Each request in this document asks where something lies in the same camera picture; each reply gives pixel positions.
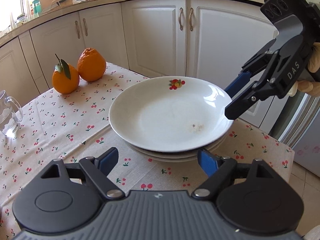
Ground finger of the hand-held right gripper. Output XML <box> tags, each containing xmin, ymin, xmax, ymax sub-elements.
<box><xmin>224</xmin><ymin>50</ymin><xmax>283</xmax><ymax>120</ymax></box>
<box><xmin>223</xmin><ymin>39</ymin><xmax>282</xmax><ymax>98</ymax></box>

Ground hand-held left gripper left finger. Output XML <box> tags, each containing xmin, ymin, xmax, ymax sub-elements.
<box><xmin>32</xmin><ymin>147</ymin><xmax>125</xmax><ymax>200</ymax></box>

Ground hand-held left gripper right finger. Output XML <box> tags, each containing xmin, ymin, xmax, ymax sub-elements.
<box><xmin>191</xmin><ymin>149</ymin><xmax>283</xmax><ymax>198</ymax></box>

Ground large white plate fruit print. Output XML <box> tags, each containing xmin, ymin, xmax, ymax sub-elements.
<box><xmin>126</xmin><ymin>134</ymin><xmax>228</xmax><ymax>159</ymax></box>

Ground stained white plate fruit print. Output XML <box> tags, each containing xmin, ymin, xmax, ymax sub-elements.
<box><xmin>109</xmin><ymin>76</ymin><xmax>235</xmax><ymax>153</ymax></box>

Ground person's right hand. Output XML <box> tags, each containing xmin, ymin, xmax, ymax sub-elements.
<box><xmin>287</xmin><ymin>41</ymin><xmax>320</xmax><ymax>97</ymax></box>

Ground cherry print tablecloth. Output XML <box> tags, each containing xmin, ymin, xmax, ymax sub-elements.
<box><xmin>0</xmin><ymin>61</ymin><xmax>295</xmax><ymax>240</ymax></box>

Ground grey metal appliance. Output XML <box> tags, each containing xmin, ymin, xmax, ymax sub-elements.
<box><xmin>269</xmin><ymin>89</ymin><xmax>320</xmax><ymax>180</ymax></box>

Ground orange with green leaf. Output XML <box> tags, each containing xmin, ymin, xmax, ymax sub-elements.
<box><xmin>52</xmin><ymin>53</ymin><xmax>80</xmax><ymax>95</ymax></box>

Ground white kitchen cabinets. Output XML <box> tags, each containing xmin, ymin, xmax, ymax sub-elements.
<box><xmin>0</xmin><ymin>0</ymin><xmax>284</xmax><ymax>133</ymax></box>

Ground bumpy orange without leaf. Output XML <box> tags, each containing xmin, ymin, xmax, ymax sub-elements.
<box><xmin>77</xmin><ymin>47</ymin><xmax>107</xmax><ymax>82</ymax></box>

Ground glass mug with water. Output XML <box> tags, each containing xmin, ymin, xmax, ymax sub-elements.
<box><xmin>0</xmin><ymin>90</ymin><xmax>24</xmax><ymax>136</ymax></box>

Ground floral glass teapot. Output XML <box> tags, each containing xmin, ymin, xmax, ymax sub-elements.
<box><xmin>15</xmin><ymin>14</ymin><xmax>28</xmax><ymax>26</ymax></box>

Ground wooden cutting board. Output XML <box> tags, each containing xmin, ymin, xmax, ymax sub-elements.
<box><xmin>37</xmin><ymin>0</ymin><xmax>73</xmax><ymax>15</ymax></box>

